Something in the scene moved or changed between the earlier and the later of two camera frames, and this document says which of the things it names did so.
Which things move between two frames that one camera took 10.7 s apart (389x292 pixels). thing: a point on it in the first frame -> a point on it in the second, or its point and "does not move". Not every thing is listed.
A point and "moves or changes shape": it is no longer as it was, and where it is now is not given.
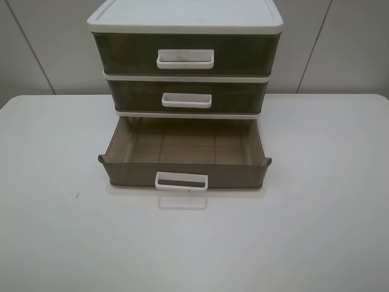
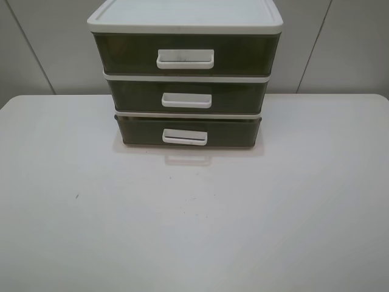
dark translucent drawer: [186, 96] does not move
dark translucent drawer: [186, 53] does not move
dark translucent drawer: [185, 154] moves or changes shape
